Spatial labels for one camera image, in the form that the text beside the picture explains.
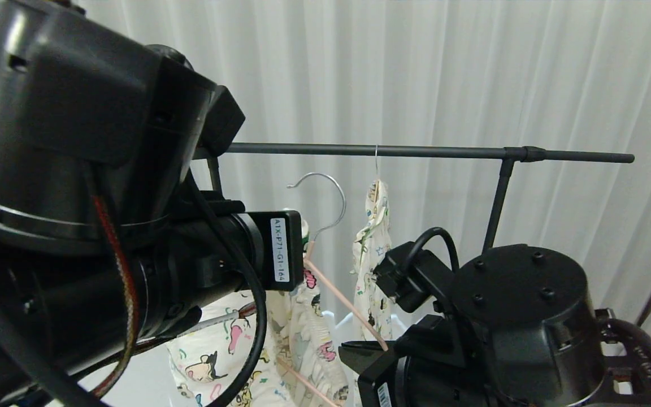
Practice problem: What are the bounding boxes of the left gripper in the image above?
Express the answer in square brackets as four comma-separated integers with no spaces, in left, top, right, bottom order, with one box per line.
[145,210,305,340]

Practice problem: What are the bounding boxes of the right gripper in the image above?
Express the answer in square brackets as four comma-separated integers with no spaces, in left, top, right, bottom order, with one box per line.
[358,349,473,407]

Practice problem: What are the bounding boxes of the cream printed garment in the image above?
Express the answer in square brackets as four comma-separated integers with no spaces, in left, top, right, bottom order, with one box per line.
[353,180,395,343]

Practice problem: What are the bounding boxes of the cream printed pants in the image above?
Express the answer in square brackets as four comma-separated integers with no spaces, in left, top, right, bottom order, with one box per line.
[167,220,351,407]

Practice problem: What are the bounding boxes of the black clothes rack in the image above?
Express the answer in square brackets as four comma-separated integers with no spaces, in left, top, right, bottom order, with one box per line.
[193,142,635,255]

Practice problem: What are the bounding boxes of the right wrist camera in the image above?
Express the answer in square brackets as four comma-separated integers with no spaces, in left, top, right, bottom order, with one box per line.
[374,240,468,368]

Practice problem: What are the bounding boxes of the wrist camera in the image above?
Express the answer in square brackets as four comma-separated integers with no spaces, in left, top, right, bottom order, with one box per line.
[374,240,468,368]
[190,85,246,159]

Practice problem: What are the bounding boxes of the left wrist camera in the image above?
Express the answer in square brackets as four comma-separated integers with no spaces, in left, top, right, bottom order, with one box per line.
[190,85,246,159]

